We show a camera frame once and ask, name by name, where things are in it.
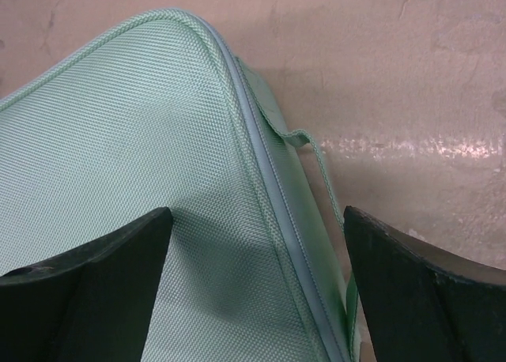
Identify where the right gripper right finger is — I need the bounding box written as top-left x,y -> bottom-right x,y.
344,206 -> 505,362

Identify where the mint green medicine case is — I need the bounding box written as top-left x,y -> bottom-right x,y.
1,9 -> 360,361

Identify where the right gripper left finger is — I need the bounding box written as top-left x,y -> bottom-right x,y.
1,208 -> 173,361

